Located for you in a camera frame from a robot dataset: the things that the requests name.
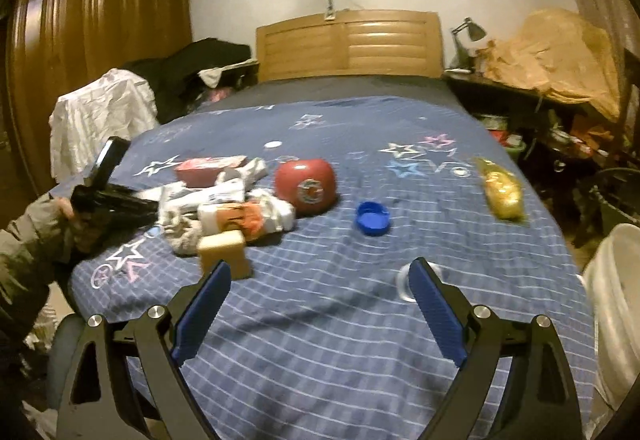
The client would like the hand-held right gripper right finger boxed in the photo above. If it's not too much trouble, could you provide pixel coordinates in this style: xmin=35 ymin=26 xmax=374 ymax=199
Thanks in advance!
xmin=407 ymin=256 xmax=586 ymax=440

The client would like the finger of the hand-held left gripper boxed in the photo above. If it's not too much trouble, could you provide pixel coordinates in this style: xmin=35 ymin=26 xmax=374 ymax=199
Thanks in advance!
xmin=85 ymin=135 xmax=132 ymax=188
xmin=107 ymin=193 xmax=161 ymax=228

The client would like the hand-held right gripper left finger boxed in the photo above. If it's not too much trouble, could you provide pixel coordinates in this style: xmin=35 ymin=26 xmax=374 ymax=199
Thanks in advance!
xmin=57 ymin=259 xmax=233 ymax=440

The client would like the pile of tubes and packets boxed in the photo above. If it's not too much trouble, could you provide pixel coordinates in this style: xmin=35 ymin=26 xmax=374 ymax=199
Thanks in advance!
xmin=140 ymin=157 xmax=268 ymax=253

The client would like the tan cardboard box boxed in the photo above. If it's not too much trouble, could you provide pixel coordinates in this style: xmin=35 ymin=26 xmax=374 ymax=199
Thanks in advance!
xmin=196 ymin=230 xmax=251 ymax=280

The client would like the white plastic bucket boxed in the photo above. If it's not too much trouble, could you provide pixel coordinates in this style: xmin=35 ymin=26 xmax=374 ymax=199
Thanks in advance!
xmin=582 ymin=223 xmax=640 ymax=413

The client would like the person's left forearm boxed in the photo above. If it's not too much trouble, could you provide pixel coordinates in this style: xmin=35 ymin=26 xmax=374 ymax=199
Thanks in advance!
xmin=0 ymin=193 xmax=76 ymax=336

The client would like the person's left hand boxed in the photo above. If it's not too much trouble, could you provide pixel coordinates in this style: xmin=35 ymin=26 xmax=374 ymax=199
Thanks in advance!
xmin=54 ymin=195 xmax=83 ymax=233

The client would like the white crumpled cloth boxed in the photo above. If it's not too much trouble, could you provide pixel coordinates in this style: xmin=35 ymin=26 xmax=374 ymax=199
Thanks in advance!
xmin=49 ymin=69 xmax=160 ymax=181

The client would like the clear round lid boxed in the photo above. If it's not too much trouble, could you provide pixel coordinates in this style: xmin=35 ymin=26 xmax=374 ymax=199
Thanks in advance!
xmin=397 ymin=263 xmax=443 ymax=303

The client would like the pink box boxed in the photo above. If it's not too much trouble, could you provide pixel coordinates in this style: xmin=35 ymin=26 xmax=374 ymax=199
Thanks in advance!
xmin=175 ymin=157 xmax=246 ymax=188

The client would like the orange white packet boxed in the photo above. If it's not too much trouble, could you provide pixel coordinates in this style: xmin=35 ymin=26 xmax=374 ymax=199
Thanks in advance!
xmin=200 ymin=200 xmax=296 ymax=241

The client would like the brown wooden wardrobe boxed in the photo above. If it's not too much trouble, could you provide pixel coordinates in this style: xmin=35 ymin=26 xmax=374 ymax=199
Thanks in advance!
xmin=7 ymin=0 xmax=193 ymax=191

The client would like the blue bottle cap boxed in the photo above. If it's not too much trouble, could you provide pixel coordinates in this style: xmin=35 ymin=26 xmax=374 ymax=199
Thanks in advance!
xmin=355 ymin=201 xmax=391 ymax=237

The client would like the blue checked star blanket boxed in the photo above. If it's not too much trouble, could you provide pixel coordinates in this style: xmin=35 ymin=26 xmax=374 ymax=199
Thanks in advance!
xmin=70 ymin=95 xmax=598 ymax=440

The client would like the black clothing pile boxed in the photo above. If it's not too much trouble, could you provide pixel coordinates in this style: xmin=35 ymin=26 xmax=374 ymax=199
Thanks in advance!
xmin=122 ymin=38 xmax=253 ymax=123

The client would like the gold snack packet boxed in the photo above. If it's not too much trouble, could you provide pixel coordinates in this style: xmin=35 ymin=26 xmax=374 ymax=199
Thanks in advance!
xmin=472 ymin=156 xmax=528 ymax=221

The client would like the red round container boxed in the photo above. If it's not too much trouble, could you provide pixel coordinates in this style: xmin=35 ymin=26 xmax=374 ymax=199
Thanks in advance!
xmin=274 ymin=159 xmax=337 ymax=214

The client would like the green bucket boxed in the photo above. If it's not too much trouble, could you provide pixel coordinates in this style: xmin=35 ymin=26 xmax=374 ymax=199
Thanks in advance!
xmin=487 ymin=117 xmax=531 ymax=162

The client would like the dark wooden desk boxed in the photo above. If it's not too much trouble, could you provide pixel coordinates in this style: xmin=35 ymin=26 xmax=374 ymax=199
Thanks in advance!
xmin=442 ymin=70 xmax=621 ymax=131

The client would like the dark grey bedsheet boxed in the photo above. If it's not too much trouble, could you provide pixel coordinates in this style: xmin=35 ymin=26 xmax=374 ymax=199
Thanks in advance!
xmin=200 ymin=75 xmax=451 ymax=113

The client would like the light wooden headboard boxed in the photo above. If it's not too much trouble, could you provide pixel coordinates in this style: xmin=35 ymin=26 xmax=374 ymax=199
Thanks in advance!
xmin=256 ymin=9 xmax=445 ymax=82

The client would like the orange cloth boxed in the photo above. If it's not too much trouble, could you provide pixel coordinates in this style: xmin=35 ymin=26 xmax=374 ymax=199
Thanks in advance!
xmin=477 ymin=9 xmax=623 ymax=121

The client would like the dark desk lamp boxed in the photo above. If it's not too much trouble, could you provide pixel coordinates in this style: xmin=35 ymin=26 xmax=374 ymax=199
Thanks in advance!
xmin=447 ymin=17 xmax=487 ymax=71

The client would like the dark wooden chair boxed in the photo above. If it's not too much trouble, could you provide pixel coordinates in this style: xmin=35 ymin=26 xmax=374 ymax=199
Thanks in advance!
xmin=615 ymin=45 xmax=640 ymax=126

